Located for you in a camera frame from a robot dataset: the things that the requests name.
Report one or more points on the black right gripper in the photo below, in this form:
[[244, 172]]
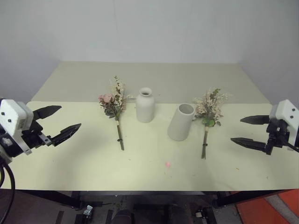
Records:
[[276, 134]]

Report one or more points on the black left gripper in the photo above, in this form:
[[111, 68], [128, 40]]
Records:
[[35, 136]]

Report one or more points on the dried bouquet with cream flowers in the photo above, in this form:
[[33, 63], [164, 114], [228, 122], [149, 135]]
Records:
[[208, 107]]

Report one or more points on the white cone-shaped ceramic vase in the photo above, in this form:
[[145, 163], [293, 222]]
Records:
[[181, 123]]

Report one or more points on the white bottle-shaped ceramic vase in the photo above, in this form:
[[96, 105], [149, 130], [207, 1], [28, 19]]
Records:
[[145, 107]]

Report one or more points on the dried bouquet with pink rose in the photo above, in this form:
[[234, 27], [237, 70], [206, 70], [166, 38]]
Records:
[[115, 105]]

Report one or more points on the small pink petal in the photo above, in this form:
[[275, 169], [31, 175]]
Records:
[[168, 164]]

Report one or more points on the silver table caster wheel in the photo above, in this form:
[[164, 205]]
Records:
[[88, 210], [198, 214]]

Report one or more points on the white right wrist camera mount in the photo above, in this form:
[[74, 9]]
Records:
[[286, 112]]

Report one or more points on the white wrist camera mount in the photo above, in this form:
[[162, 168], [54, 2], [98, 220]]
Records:
[[14, 116], [286, 112]]

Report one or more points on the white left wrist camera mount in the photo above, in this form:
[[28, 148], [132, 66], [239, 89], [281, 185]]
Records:
[[14, 116]]

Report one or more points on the black metal table frame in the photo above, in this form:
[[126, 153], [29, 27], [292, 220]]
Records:
[[140, 194]]

